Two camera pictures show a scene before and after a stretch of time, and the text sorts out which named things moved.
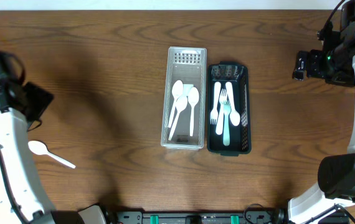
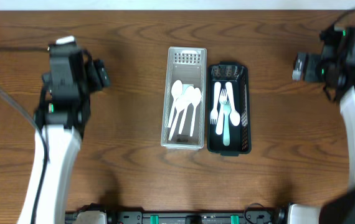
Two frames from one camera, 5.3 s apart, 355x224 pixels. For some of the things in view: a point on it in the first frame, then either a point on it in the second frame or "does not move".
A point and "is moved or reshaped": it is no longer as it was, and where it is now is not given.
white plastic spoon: [39, 147] is moved or reshaped
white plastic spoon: [234, 114] does not move
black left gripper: [40, 101] to [64, 50]
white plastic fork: [227, 110] does not move
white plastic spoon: [181, 104] does not move
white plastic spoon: [193, 98] does not move
